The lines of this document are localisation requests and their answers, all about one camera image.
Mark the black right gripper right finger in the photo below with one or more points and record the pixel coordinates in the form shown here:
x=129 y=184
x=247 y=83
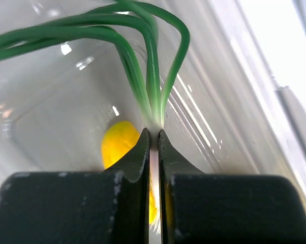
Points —
x=198 y=207

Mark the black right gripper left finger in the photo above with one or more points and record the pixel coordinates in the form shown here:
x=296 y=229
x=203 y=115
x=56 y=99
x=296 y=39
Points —
x=79 y=207

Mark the green toy scallion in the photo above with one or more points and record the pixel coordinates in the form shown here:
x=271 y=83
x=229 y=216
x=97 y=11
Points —
x=150 y=93

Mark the clear plastic food bin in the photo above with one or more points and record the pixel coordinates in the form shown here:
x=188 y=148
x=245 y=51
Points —
x=223 y=114

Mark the yellow toy mango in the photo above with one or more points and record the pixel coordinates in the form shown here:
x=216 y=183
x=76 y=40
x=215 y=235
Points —
x=118 y=140

